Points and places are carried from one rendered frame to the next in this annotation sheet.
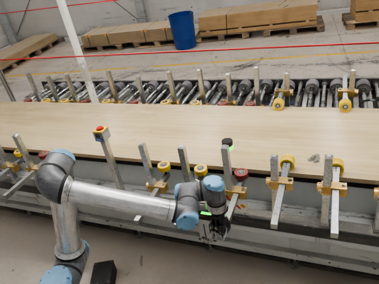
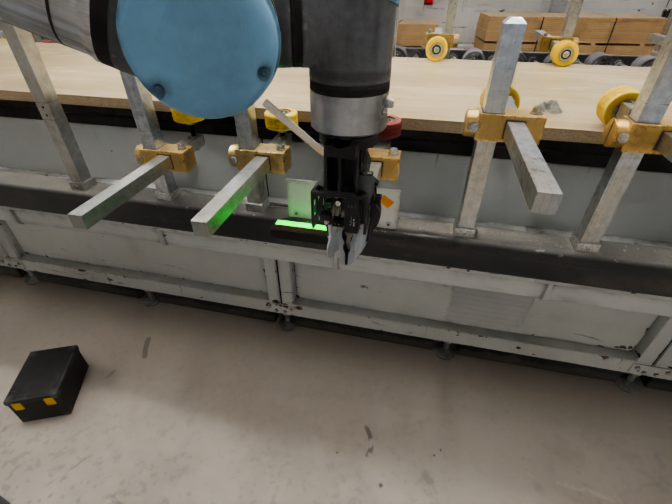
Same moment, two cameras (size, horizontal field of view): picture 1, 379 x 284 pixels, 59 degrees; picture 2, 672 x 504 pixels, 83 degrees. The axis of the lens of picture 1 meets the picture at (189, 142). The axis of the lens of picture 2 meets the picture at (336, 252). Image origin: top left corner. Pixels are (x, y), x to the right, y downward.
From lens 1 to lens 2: 118 cm
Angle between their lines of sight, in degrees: 12
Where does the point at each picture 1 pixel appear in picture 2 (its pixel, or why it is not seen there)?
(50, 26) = not seen: hidden behind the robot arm
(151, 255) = (170, 337)
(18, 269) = not seen: outside the picture
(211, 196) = (342, 19)
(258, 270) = (378, 363)
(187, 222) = (201, 38)
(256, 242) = (379, 309)
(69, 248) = not seen: outside the picture
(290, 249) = (445, 323)
